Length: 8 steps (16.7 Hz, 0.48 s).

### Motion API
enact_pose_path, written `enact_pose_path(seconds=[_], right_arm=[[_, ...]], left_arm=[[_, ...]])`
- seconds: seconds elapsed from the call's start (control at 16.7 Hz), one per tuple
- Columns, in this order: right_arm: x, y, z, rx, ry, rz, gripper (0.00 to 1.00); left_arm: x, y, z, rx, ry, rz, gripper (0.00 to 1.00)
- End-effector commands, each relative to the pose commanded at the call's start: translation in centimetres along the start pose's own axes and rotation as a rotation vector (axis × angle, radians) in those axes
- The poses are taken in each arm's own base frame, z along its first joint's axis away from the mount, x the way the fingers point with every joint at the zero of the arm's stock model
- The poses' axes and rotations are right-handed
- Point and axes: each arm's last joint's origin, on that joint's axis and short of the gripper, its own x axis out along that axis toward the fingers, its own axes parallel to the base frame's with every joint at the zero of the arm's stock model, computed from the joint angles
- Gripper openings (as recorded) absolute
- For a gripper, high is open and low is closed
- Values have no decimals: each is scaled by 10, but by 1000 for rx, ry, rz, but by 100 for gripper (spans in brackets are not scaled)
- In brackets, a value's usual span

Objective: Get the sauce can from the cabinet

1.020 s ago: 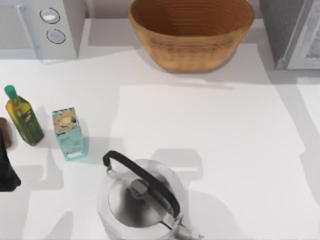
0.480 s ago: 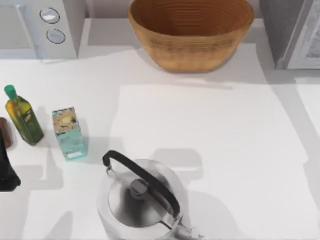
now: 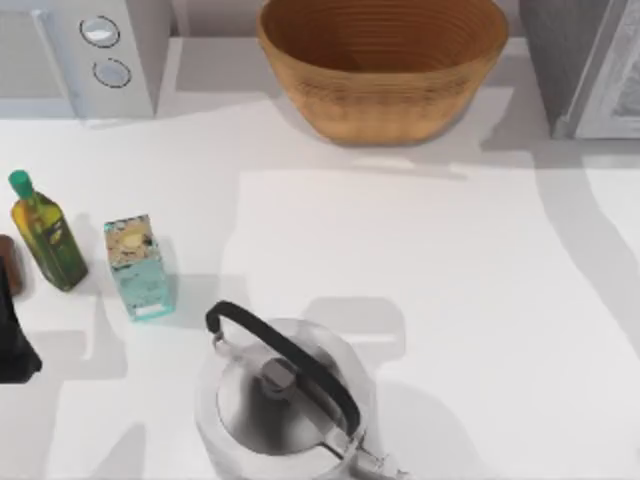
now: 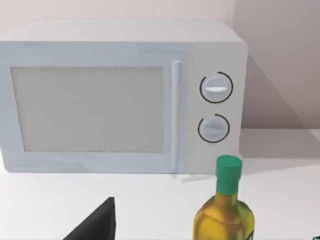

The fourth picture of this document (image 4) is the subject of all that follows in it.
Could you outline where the pale microwave door handle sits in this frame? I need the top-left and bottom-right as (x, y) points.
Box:
(171, 60), (181, 173)

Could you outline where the small microwave knob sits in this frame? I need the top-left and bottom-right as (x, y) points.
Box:
(197, 113), (231, 144)

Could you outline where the microwave oven door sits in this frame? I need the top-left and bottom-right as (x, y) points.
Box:
(0, 41), (191, 175)

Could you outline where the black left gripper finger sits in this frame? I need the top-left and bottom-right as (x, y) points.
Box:
(62, 196), (117, 240)

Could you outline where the yellow bottle with green cap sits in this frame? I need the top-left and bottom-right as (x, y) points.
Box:
(192, 154), (256, 240)

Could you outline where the large microwave knob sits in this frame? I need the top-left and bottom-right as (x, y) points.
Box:
(199, 71), (234, 104)

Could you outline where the pale microwave oven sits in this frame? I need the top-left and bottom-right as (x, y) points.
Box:
(0, 19), (249, 175)

